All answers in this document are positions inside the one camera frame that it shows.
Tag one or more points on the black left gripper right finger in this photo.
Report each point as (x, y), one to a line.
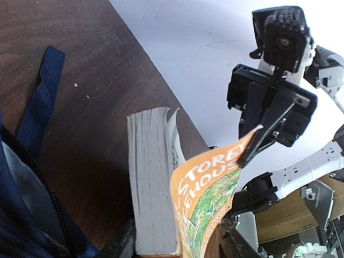
(226, 241)

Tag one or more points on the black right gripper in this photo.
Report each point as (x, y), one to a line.
(281, 111)

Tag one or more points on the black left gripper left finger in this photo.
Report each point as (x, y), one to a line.
(123, 243)

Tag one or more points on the orange green treehouse book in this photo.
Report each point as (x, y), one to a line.
(177, 202)

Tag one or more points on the navy blue student backpack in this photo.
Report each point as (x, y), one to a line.
(33, 222)

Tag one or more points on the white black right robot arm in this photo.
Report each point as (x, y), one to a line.
(322, 69)

